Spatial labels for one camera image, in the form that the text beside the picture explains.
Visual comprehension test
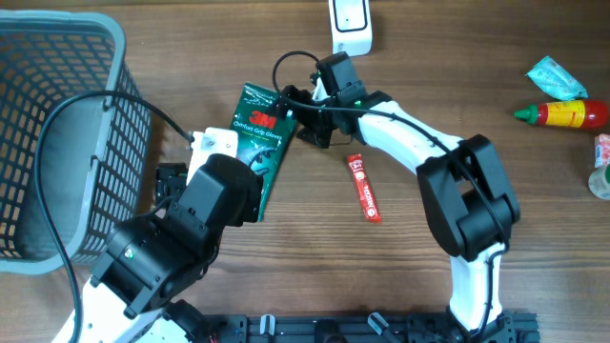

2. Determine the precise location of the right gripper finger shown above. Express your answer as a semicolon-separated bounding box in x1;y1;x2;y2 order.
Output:
296;129;329;149
272;85;305;119

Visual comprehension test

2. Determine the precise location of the green 3M gloves packet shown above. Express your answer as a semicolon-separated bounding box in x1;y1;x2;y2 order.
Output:
230;83;296;221

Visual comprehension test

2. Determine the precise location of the red sachet pack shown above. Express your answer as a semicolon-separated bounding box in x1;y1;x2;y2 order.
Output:
347;153;381;223

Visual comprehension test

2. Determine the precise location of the mint green wipes packet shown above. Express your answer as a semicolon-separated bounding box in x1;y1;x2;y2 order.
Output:
526;56;588;101

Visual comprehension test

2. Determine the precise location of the sriracha bottle green cap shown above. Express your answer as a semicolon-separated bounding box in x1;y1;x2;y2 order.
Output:
514;100;609;130

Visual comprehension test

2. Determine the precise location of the red white tissue packet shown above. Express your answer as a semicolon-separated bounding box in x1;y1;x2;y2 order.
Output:
594;133;610;169

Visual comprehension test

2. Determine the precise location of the green lid jar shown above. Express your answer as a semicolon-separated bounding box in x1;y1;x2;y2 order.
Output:
588;165;610;200

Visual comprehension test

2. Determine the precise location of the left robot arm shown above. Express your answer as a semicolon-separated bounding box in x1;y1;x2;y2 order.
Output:
54;153;263;342

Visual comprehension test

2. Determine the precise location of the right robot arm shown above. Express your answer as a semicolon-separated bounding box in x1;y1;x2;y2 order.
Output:
269;85;520;342

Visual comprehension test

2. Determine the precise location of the white barcode scanner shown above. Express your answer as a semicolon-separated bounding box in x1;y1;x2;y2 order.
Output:
328;0;373;56

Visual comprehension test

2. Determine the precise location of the grey plastic mesh basket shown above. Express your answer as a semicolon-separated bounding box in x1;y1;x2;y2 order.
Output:
1;10;151;275

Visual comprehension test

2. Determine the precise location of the black right camera cable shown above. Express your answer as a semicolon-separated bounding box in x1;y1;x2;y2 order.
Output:
271;50;511;334

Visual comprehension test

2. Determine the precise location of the black camera cable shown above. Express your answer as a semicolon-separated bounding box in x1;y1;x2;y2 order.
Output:
32;90;195;343
271;50;511;334

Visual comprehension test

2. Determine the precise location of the black left camera cable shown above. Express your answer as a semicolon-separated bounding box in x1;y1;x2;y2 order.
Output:
32;90;195;343

